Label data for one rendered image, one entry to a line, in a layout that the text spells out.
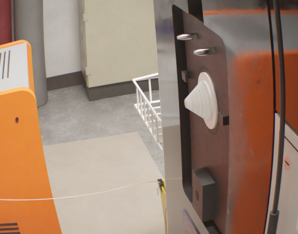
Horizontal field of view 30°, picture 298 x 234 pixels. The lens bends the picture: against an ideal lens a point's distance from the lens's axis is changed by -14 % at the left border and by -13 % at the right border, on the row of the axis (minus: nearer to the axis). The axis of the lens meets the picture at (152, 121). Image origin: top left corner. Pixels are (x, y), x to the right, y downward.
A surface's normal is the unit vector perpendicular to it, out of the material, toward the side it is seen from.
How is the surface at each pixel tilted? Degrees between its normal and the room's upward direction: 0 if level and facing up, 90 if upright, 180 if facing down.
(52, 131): 0
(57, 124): 0
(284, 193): 90
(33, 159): 90
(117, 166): 0
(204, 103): 80
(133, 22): 90
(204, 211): 90
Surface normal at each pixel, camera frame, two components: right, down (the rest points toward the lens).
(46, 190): 0.24, 0.38
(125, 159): -0.07, -0.91
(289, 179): -0.97, 0.15
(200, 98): -0.48, -0.07
